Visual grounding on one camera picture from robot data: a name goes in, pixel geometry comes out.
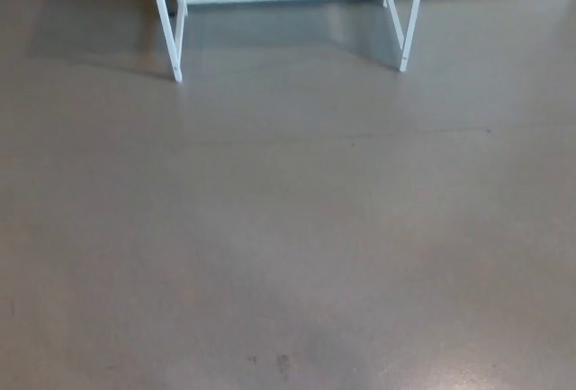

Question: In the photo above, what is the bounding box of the white metal table leg frame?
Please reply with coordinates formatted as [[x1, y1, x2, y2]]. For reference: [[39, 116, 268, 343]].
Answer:
[[145, 0, 189, 84], [382, 0, 428, 73]]

